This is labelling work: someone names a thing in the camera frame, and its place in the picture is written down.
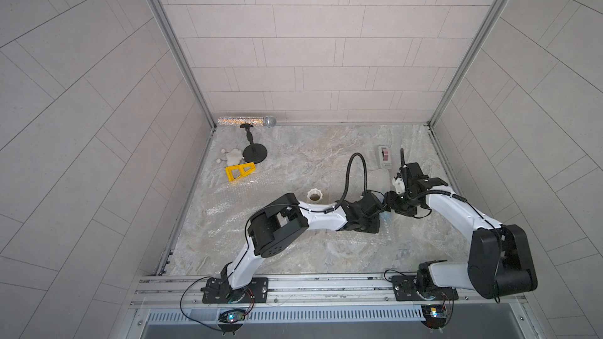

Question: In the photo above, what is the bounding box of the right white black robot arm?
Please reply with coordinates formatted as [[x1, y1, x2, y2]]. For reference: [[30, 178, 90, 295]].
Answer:
[[385, 188, 538, 300]]

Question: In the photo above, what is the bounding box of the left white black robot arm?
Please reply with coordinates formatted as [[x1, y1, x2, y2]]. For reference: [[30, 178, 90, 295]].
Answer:
[[218, 191, 386, 302]]

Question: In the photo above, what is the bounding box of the tape dispenser with red roll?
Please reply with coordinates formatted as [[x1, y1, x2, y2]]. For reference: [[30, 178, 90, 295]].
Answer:
[[377, 145, 393, 170]]

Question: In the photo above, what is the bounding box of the white ribbed ceramic vase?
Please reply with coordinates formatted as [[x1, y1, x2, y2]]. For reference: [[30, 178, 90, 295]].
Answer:
[[307, 188, 323, 202]]

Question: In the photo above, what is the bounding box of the right small circuit board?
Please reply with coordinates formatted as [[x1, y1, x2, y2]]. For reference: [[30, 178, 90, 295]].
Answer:
[[421, 305, 448, 330]]

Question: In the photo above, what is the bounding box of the small circuit board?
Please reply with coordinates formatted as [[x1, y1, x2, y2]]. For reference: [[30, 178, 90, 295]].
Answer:
[[218, 309, 247, 325], [421, 305, 448, 330]]

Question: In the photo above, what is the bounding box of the black round base stand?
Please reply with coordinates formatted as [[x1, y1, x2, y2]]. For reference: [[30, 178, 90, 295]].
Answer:
[[240, 123, 268, 163]]

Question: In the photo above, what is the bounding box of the silver glitter ball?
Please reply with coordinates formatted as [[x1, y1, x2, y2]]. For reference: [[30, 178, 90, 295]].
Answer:
[[263, 116, 277, 128]]

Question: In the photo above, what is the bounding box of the white plastic toy figure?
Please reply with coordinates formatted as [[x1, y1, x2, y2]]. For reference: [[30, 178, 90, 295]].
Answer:
[[216, 148, 244, 166]]

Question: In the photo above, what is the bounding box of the left small circuit board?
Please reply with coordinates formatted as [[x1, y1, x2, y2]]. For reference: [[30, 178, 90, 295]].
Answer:
[[218, 309, 247, 325]]

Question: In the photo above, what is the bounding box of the glittery silver strip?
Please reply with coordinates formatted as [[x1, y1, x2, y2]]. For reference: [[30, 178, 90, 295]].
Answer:
[[218, 116, 264, 126]]

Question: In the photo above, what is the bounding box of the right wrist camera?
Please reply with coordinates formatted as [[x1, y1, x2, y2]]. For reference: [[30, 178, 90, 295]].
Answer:
[[392, 163, 448, 196]]

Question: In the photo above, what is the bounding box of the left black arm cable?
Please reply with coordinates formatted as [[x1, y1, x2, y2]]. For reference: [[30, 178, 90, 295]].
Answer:
[[336, 151, 368, 208]]

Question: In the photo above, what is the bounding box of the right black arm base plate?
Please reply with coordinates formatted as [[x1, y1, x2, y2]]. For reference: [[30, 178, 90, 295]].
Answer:
[[389, 275, 459, 301]]

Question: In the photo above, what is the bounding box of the yellow plastic triangular frame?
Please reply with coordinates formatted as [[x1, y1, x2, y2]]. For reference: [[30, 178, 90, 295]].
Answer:
[[225, 163, 256, 182]]

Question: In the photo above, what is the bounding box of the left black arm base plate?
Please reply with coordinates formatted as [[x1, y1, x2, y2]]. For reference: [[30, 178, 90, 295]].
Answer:
[[202, 277, 269, 304]]

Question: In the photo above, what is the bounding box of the aluminium mounting rail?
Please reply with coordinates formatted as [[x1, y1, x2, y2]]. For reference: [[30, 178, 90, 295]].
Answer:
[[129, 270, 526, 311]]

